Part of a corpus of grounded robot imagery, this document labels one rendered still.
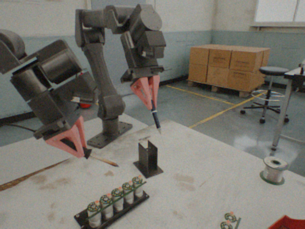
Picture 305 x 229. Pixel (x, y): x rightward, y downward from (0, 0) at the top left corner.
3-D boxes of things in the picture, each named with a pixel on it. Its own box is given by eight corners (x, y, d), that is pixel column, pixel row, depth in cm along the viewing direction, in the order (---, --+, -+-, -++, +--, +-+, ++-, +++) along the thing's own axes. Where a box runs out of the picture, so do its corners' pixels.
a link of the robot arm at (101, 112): (125, 101, 76) (117, 97, 81) (102, 106, 72) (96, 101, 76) (126, 117, 79) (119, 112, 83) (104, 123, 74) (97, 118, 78)
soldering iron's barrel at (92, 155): (115, 166, 50) (90, 155, 49) (118, 161, 49) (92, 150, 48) (115, 169, 48) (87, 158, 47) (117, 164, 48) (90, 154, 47)
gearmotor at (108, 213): (99, 217, 46) (97, 198, 44) (109, 210, 47) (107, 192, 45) (105, 224, 44) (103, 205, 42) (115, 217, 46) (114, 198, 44)
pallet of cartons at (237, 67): (185, 85, 422) (188, 46, 393) (206, 78, 476) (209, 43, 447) (247, 98, 346) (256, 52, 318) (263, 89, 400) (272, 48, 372)
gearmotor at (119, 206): (110, 209, 47) (108, 191, 45) (119, 204, 49) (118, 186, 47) (117, 216, 46) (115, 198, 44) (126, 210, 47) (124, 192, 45)
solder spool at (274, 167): (262, 183, 57) (266, 167, 55) (257, 169, 62) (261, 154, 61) (287, 187, 56) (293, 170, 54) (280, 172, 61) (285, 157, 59)
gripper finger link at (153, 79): (169, 103, 52) (157, 67, 53) (142, 108, 49) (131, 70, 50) (156, 110, 58) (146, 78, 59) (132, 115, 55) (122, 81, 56)
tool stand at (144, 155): (153, 172, 67) (143, 138, 69) (169, 172, 58) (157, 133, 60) (136, 178, 64) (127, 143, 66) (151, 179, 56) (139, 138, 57)
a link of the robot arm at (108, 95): (126, 111, 75) (98, 24, 77) (108, 115, 71) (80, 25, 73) (119, 115, 80) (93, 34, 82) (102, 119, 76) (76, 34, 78)
